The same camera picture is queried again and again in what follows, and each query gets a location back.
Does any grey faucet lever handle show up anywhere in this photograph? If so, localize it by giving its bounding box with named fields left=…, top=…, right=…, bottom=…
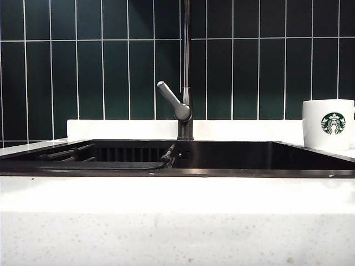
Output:
left=156, top=80, right=192, bottom=122

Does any white Starbucks logo mug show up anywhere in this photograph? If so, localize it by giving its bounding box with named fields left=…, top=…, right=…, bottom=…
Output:
left=302, top=99, right=355, bottom=151

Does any black sink basin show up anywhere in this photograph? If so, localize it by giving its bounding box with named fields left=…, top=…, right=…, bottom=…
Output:
left=0, top=138, right=355, bottom=179

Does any black sink drain rack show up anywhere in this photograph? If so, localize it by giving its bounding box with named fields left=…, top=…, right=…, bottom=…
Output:
left=35, top=142, right=177, bottom=171

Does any dark metal sink faucet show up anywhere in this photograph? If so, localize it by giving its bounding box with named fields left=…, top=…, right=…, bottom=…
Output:
left=176, top=0, right=194, bottom=141

